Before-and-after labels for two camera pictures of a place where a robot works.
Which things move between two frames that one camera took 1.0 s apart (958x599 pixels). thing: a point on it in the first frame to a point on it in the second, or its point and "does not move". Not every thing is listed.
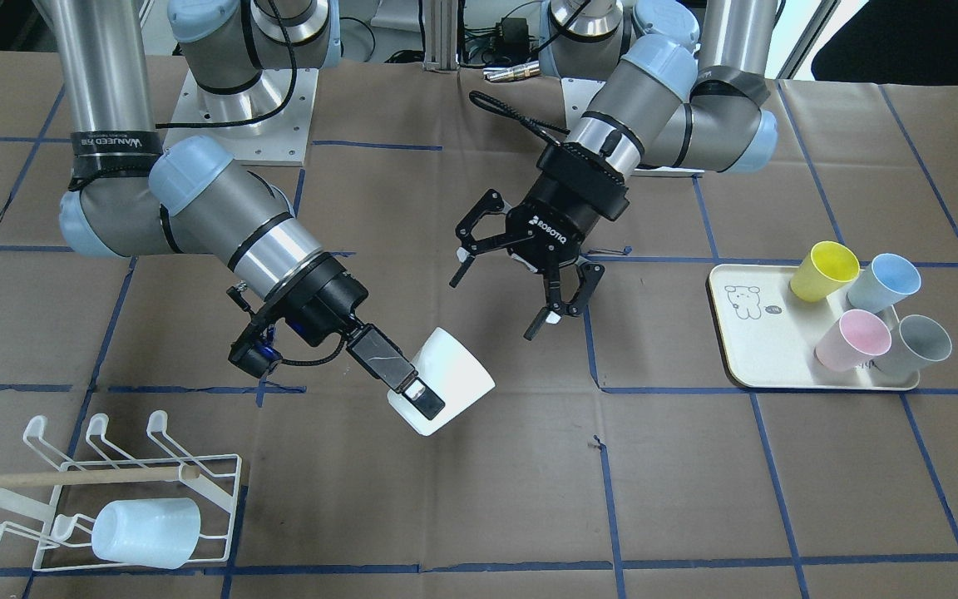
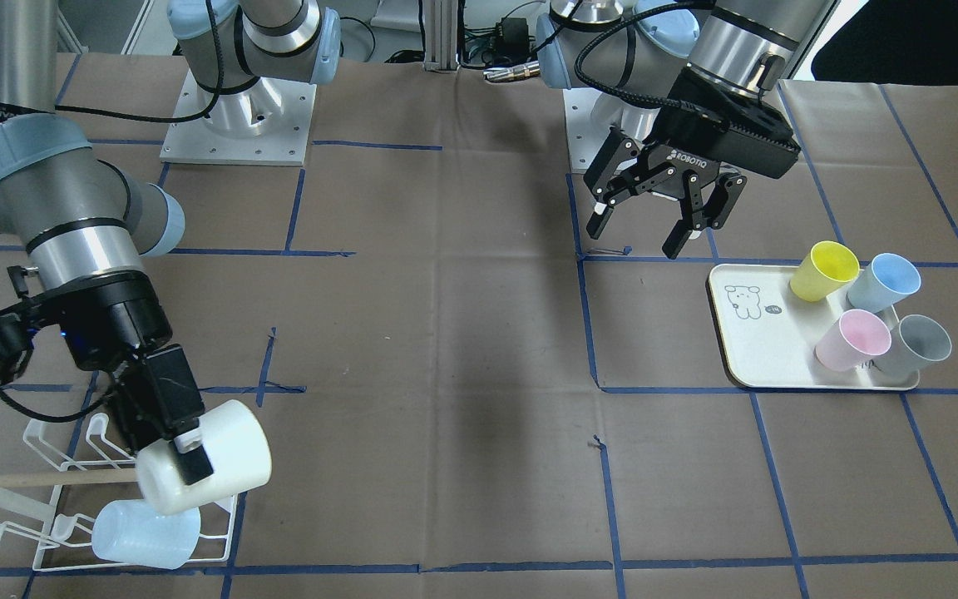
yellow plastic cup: [828, 266] does not move
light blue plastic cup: [162, 532] does not move
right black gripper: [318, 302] to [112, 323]
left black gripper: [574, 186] to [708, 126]
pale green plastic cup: [449, 369] to [236, 447]
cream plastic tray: [765, 336] does not move
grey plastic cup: [918, 342] does not move
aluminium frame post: [441, 23] does not move
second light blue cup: [887, 281] does not move
